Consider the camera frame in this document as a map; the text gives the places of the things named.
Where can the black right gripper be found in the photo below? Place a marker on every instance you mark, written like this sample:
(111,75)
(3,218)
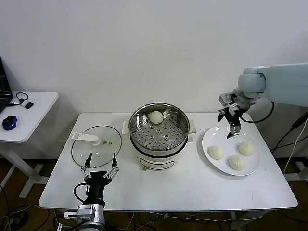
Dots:
(234,115)

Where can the black monitor screen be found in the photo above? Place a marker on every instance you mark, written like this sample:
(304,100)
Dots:
(4,79)

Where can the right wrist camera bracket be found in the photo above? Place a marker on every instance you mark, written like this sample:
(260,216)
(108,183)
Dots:
(232,107)

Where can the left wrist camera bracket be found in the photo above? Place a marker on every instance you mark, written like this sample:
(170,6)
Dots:
(69,214)

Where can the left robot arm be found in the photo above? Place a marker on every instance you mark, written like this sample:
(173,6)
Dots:
(92,216)

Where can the white oval plate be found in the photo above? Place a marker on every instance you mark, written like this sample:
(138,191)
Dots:
(216,137)

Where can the stainless steel steamer pot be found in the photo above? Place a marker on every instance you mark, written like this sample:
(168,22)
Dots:
(156,160)

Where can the white steamed baozi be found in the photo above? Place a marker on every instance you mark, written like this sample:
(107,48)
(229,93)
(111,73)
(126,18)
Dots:
(156,117)
(246,148)
(236,162)
(216,152)

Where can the white side table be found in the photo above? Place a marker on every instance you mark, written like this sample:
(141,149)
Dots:
(41,120)

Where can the small black device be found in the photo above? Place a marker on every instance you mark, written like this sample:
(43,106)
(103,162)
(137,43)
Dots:
(30,105)

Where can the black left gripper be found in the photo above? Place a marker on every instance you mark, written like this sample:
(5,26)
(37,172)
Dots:
(96,179)

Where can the small white dongle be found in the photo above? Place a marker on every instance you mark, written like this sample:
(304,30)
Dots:
(23,103)

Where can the white desk with foot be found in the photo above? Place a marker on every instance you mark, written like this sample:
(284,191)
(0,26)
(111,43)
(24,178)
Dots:
(298,176)

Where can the blue and black mouse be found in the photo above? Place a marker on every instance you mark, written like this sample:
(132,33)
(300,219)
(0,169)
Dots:
(9,122)

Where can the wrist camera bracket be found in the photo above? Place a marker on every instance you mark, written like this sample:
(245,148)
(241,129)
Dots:
(232,107)
(69,214)

